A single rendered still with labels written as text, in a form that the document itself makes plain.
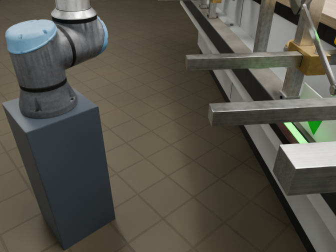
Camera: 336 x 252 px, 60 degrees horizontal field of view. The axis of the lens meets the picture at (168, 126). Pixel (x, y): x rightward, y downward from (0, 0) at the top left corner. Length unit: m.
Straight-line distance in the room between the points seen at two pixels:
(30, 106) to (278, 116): 0.77
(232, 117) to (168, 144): 1.35
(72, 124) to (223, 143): 1.09
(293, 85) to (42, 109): 0.76
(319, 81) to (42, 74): 0.93
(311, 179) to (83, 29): 0.91
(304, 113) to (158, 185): 1.12
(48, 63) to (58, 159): 0.33
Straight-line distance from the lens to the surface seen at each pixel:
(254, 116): 0.51
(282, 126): 0.78
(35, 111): 1.04
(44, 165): 1.07
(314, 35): 0.68
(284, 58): 0.78
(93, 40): 1.09
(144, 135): 1.91
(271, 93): 0.94
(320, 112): 0.57
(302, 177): 0.25
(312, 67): 0.79
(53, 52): 0.98
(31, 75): 0.99
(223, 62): 0.73
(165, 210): 1.45
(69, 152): 1.08
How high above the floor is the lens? 1.11
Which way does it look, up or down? 34 degrees down
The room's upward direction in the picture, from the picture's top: straight up
